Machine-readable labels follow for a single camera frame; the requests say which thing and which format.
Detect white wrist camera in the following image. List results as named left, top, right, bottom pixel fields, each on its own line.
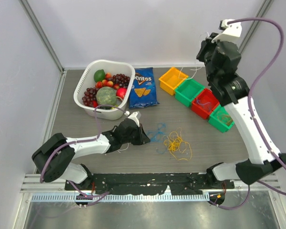
left=211, top=19, right=242, bottom=43
left=124, top=111, right=141, bottom=126

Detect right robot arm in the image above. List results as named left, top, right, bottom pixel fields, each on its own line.
left=196, top=33, right=286, bottom=188

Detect lower purple grape bunch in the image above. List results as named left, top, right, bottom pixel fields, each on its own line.
left=82, top=87, right=99, bottom=108

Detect purple grape bunch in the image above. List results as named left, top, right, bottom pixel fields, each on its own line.
left=82, top=87, right=99, bottom=108
left=112, top=73, right=130, bottom=88

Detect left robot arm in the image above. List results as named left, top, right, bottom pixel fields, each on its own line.
left=32, top=118, right=150, bottom=190

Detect white slotted cable duct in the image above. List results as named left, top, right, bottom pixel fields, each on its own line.
left=31, top=192, right=210, bottom=202

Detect orange wire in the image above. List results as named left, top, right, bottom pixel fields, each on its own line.
left=216, top=111, right=234, bottom=126

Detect green plastic bin far right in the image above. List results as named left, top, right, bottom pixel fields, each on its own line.
left=208, top=105, right=234, bottom=133

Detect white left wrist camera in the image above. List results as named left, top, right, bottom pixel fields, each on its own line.
left=124, top=111, right=141, bottom=126

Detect green lime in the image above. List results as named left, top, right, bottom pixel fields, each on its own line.
left=93, top=69, right=106, bottom=83

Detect white fruit basket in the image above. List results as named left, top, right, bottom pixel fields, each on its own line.
left=73, top=60, right=135, bottom=120

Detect peaches in basket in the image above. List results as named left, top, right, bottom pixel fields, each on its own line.
left=95, top=73, right=119, bottom=90

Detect green plastic bin near yellow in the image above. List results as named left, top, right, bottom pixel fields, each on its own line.
left=175, top=79, right=205, bottom=107

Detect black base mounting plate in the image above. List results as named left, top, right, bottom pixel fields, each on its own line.
left=76, top=172, right=235, bottom=196

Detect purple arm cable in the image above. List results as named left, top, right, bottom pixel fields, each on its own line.
left=39, top=106, right=129, bottom=184
left=208, top=17, right=286, bottom=210

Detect blue Doritos chip bag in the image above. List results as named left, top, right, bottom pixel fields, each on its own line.
left=129, top=67, right=159, bottom=109

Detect small watermelon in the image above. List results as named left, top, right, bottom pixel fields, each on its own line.
left=96, top=86, right=117, bottom=105

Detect upper purple grape bunch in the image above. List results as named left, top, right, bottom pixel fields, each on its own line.
left=112, top=73, right=130, bottom=88

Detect blue wires bundle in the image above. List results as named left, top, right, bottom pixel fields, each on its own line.
left=146, top=123, right=170, bottom=155

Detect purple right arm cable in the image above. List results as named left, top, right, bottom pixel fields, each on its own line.
left=208, top=17, right=286, bottom=210

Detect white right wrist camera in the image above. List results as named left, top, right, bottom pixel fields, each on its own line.
left=211, top=19, right=242, bottom=43

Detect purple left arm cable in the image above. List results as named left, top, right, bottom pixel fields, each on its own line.
left=39, top=106, right=129, bottom=184

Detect yellow wires bundle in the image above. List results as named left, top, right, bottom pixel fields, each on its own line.
left=162, top=127, right=193, bottom=162

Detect red plastic bin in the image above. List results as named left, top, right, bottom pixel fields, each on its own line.
left=191, top=88, right=220, bottom=120

